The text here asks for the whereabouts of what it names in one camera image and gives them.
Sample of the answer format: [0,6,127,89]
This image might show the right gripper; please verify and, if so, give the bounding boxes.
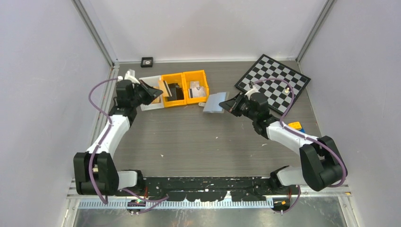
[219,92,258,121]

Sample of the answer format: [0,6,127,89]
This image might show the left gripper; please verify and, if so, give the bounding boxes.
[130,80,162,107]

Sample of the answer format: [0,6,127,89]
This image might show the clear plastic card holder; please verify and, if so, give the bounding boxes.
[198,92,229,114]

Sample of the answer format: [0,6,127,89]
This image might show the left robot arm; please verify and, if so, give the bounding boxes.
[73,79,163,199]

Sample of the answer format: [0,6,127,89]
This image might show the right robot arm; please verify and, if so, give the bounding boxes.
[219,92,348,194]

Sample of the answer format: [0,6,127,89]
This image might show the cards in orange bin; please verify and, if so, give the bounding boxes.
[188,81,207,98]

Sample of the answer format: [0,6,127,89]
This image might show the wooden pieces in bin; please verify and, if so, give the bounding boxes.
[151,94,162,104]

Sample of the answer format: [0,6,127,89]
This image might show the white storage bin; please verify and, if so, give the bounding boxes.
[140,75,164,111]

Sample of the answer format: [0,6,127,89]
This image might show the black box in bin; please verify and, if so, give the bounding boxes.
[167,83,184,102]

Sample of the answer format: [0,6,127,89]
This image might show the middle orange storage bin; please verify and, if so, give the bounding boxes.
[161,72,187,108]

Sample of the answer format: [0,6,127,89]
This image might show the orange storage bin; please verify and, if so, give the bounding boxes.
[161,72,187,108]
[183,70,209,105]

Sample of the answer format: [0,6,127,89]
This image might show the small black square device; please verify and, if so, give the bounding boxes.
[140,57,154,68]

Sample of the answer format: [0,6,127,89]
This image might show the right orange storage bin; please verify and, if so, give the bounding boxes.
[183,70,209,105]

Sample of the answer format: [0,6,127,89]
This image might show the yellow blue toy car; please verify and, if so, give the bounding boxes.
[288,122,305,133]

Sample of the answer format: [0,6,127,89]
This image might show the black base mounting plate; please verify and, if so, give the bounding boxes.
[114,176,301,203]

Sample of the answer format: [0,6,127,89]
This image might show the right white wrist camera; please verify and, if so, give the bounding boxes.
[245,81,259,100]

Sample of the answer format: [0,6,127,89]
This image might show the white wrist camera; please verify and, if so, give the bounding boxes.
[117,69,140,84]
[245,81,259,100]

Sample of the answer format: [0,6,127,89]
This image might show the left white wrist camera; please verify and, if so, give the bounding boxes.
[117,69,140,84]

